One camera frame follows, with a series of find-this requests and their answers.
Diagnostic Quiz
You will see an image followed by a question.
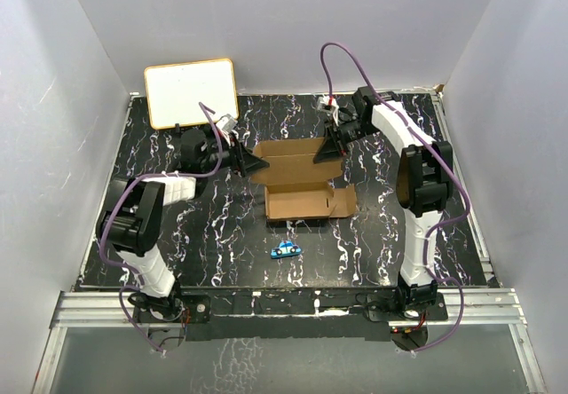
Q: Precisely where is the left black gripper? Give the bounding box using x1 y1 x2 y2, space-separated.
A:
201 133 270 178

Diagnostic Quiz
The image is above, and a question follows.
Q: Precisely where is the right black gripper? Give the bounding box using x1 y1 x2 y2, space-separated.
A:
313 115 381 162

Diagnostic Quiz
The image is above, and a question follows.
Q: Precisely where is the brown cardboard box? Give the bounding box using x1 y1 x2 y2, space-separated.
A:
250 138 357 221

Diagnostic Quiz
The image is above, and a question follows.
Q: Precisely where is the blue toy car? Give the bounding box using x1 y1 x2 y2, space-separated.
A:
270 240 302 259

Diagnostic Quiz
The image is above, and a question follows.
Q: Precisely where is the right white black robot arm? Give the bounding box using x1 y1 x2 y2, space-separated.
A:
313 87 454 320

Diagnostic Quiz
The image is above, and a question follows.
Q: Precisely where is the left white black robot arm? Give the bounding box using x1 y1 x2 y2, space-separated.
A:
96 127 270 322

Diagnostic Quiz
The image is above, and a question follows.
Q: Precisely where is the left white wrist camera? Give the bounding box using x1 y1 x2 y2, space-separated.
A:
216 114 237 144

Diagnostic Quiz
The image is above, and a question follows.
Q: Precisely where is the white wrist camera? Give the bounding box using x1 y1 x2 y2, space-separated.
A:
316 95 339 125
216 114 237 144

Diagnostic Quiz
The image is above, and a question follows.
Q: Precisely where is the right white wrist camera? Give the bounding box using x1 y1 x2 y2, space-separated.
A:
316 95 339 125

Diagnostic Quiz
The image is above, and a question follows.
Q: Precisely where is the white board orange frame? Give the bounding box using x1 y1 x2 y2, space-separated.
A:
144 59 239 130

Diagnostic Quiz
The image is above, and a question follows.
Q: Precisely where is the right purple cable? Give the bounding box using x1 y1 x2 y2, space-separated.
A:
319 42 470 353

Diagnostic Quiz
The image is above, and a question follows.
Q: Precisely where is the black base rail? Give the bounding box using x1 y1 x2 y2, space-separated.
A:
119 287 448 342

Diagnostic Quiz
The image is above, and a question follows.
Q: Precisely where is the aluminium frame rail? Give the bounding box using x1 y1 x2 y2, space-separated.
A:
33 288 546 393

